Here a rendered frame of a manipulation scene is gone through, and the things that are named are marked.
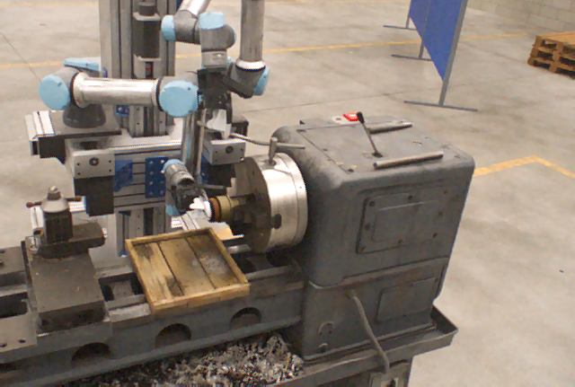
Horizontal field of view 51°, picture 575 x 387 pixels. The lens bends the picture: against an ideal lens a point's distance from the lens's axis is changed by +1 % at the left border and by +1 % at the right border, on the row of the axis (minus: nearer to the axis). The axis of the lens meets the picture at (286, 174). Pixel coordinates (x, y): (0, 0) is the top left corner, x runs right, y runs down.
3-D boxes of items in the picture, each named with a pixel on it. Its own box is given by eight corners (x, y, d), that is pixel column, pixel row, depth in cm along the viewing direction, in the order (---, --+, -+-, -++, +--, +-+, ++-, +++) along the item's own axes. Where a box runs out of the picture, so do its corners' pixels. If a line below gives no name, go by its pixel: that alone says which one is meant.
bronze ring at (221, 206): (232, 187, 190) (204, 190, 186) (243, 201, 183) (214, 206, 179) (229, 212, 195) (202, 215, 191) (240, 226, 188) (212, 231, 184)
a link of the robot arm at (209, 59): (221, 53, 177) (232, 50, 169) (223, 68, 177) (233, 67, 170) (197, 53, 173) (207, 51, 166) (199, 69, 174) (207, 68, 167)
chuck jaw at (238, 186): (254, 195, 195) (248, 160, 197) (260, 192, 191) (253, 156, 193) (223, 199, 191) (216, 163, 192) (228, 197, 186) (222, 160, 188)
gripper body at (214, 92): (198, 109, 175) (194, 68, 173) (225, 108, 179) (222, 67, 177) (206, 110, 168) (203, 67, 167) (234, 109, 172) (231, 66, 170)
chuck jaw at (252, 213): (263, 199, 189) (279, 213, 179) (263, 214, 191) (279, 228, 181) (231, 204, 184) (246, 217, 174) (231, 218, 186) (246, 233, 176)
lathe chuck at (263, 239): (252, 211, 215) (263, 136, 198) (288, 268, 192) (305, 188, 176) (228, 215, 211) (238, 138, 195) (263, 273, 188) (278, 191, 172)
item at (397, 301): (353, 350, 292) (384, 197, 254) (412, 426, 254) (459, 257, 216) (240, 383, 265) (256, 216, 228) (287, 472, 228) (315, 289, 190)
